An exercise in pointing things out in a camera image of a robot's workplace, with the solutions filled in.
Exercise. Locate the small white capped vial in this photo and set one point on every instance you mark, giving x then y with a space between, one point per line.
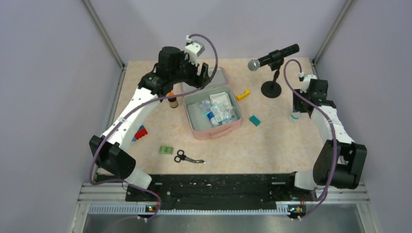
295 116

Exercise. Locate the white blue dropper bottle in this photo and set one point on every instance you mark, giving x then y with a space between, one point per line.
212 119

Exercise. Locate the teal small box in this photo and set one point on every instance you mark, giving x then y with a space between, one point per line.
254 120

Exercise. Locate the white gauze packet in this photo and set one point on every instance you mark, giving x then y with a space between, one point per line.
221 98

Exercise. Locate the green small packet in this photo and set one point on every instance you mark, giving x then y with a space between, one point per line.
166 150

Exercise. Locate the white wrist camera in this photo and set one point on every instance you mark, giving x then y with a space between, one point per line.
193 49
305 81

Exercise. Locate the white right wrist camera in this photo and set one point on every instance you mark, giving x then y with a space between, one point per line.
305 81

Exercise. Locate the black microphone on stand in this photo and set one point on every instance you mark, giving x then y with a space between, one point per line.
274 59

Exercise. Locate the yellow plastic piece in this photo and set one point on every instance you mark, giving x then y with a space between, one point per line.
243 96

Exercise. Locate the colourful toy block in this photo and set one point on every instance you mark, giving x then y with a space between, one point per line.
139 134

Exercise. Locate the brown bottle orange cap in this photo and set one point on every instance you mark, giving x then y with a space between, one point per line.
173 103

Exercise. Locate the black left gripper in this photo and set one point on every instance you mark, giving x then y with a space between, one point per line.
196 79

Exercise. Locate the pink open medicine case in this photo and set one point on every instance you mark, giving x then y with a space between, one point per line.
201 127

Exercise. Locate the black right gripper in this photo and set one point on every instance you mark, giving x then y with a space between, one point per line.
297 106

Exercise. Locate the clear bag teal strip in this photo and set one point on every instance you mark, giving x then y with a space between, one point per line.
205 107

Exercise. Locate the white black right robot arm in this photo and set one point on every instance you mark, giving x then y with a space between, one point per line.
340 156

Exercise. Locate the black handled scissors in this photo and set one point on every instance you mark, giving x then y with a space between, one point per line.
180 156

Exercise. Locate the white sachet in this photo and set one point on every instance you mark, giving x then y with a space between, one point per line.
221 111

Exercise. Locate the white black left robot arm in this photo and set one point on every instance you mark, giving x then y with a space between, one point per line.
110 149

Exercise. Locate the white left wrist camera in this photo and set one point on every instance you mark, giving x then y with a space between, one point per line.
193 49

